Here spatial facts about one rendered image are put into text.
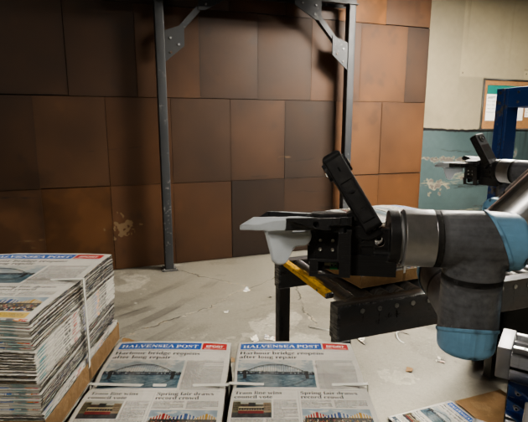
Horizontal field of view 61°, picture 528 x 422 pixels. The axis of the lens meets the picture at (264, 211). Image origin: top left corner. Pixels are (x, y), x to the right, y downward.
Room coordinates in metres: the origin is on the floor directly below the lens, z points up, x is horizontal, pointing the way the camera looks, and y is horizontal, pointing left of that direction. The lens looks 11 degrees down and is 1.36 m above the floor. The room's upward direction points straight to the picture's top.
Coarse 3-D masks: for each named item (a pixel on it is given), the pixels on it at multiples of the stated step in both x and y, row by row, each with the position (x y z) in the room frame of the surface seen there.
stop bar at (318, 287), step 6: (288, 264) 1.69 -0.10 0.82; (294, 270) 1.62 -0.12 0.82; (300, 270) 1.61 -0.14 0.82; (300, 276) 1.57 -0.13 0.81; (306, 276) 1.54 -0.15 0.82; (306, 282) 1.52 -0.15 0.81; (312, 282) 1.48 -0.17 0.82; (318, 282) 1.48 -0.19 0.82; (318, 288) 1.43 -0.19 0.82; (324, 288) 1.43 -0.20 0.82; (324, 294) 1.39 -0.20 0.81; (330, 294) 1.39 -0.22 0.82
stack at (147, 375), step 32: (128, 352) 0.98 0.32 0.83; (160, 352) 0.98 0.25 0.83; (192, 352) 0.98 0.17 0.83; (224, 352) 0.98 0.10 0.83; (256, 352) 0.98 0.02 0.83; (288, 352) 0.98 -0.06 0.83; (320, 352) 0.98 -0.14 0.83; (352, 352) 0.99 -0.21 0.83; (96, 384) 0.84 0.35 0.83; (128, 384) 0.85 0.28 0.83; (160, 384) 0.85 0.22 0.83; (192, 384) 0.85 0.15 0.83; (224, 384) 0.84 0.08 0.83; (256, 384) 0.85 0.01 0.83; (288, 384) 0.85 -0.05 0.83; (320, 384) 0.85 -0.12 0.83; (352, 384) 0.85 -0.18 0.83; (96, 416) 0.74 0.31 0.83; (128, 416) 0.74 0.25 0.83; (160, 416) 0.74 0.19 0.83; (192, 416) 0.74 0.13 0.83; (224, 416) 0.80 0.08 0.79; (256, 416) 0.74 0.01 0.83; (288, 416) 0.74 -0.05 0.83; (320, 416) 0.74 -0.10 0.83; (352, 416) 0.74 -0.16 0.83
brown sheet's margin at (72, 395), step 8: (112, 336) 0.99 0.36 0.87; (104, 344) 0.93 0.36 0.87; (112, 344) 0.98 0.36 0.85; (96, 352) 0.89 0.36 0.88; (104, 352) 0.93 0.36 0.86; (96, 360) 0.89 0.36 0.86; (104, 360) 0.93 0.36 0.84; (88, 368) 0.84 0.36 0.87; (96, 368) 0.88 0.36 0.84; (80, 376) 0.80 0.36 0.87; (88, 376) 0.84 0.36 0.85; (80, 384) 0.80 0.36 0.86; (72, 392) 0.76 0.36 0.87; (80, 392) 0.80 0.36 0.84; (64, 400) 0.73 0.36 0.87; (72, 400) 0.76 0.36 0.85; (56, 408) 0.70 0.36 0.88; (64, 408) 0.73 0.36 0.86; (56, 416) 0.70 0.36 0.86; (64, 416) 0.72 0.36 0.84
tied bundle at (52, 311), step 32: (0, 256) 1.00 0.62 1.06; (32, 256) 1.00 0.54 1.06; (64, 256) 1.00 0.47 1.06; (96, 256) 1.00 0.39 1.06; (0, 288) 0.80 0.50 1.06; (32, 288) 0.80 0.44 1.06; (64, 288) 0.80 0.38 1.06; (96, 288) 0.92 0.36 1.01; (0, 320) 0.66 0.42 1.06; (32, 320) 0.67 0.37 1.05; (64, 320) 0.77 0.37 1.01; (96, 320) 0.92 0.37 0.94; (0, 352) 0.66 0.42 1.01; (32, 352) 0.66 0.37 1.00; (64, 352) 0.76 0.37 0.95; (0, 384) 0.66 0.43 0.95; (32, 384) 0.66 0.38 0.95; (64, 384) 0.75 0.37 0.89; (0, 416) 0.66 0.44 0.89; (32, 416) 0.66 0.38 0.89
